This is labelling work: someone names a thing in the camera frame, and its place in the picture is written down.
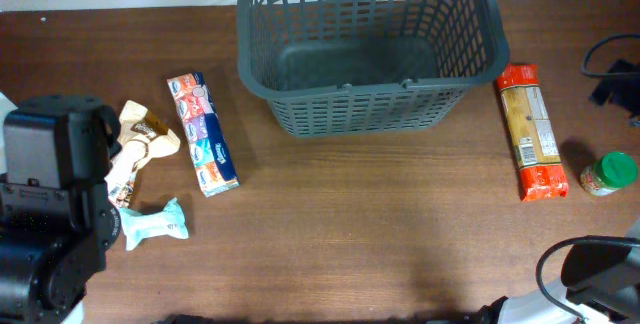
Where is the beige crumpled snack bag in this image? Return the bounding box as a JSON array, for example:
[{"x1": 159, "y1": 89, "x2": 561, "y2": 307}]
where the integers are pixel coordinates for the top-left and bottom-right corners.
[{"x1": 105, "y1": 100, "x2": 181, "y2": 208}]

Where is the grey plastic basket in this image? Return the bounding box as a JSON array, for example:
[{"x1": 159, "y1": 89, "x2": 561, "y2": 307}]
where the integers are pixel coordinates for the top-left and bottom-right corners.
[{"x1": 236, "y1": 0, "x2": 509, "y2": 138}]

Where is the teal wrapped tissue pack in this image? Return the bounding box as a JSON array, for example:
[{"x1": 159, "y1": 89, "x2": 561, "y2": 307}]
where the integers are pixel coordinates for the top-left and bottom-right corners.
[{"x1": 119, "y1": 198, "x2": 189, "y2": 251}]

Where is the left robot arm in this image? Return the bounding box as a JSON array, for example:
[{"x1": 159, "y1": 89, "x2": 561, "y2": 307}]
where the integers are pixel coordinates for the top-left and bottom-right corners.
[{"x1": 1, "y1": 95, "x2": 121, "y2": 323}]

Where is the orange spaghetti package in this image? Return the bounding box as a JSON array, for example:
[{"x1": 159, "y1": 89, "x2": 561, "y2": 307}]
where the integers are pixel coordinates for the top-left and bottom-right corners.
[{"x1": 496, "y1": 64, "x2": 569, "y2": 201}]

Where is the Kleenex tissue multipack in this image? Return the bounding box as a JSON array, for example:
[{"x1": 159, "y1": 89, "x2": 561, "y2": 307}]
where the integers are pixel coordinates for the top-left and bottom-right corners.
[{"x1": 166, "y1": 72, "x2": 239, "y2": 197}]

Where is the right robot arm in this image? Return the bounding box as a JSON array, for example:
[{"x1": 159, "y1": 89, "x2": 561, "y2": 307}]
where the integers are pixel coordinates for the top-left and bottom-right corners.
[{"x1": 465, "y1": 64, "x2": 639, "y2": 324}]

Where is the green lid jar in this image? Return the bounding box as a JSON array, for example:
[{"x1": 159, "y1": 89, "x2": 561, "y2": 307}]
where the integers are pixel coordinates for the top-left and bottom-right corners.
[{"x1": 580, "y1": 152, "x2": 639, "y2": 196}]

